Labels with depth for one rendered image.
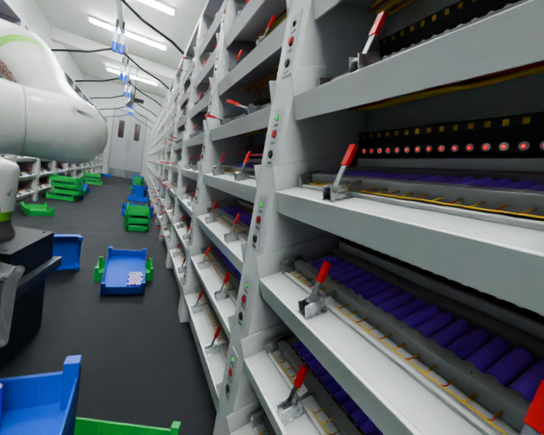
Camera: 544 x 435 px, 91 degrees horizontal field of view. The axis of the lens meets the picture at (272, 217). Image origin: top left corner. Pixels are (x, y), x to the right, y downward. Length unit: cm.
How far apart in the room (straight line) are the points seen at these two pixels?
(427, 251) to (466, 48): 19
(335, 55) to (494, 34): 36
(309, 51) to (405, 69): 27
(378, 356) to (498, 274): 19
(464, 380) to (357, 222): 19
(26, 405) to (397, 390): 51
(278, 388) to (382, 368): 27
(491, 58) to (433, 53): 6
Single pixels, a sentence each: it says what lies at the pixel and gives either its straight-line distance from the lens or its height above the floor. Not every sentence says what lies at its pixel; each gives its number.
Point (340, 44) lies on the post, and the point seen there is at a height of 101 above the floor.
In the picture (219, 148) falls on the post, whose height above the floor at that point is 82.
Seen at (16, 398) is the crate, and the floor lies 34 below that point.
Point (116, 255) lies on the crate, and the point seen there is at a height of 12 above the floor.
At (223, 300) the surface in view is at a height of 33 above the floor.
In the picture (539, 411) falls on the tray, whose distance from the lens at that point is 31.
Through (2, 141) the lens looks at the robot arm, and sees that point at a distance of 51.
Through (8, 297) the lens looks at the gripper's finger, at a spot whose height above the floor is 51.
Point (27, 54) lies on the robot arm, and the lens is 77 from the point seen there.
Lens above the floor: 71
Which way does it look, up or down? 7 degrees down
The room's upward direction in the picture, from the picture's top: 11 degrees clockwise
